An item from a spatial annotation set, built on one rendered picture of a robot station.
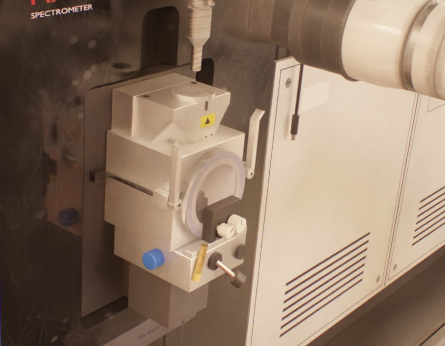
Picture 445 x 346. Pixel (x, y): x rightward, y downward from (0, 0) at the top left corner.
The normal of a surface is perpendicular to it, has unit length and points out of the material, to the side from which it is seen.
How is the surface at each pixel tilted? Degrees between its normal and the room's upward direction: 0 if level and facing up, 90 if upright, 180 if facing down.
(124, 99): 90
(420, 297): 0
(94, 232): 90
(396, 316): 0
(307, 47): 109
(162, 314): 90
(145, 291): 90
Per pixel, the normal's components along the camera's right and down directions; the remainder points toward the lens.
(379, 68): -0.48, 0.68
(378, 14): -0.43, -0.33
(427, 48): -0.61, 0.13
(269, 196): 0.77, 0.30
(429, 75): -0.63, 0.52
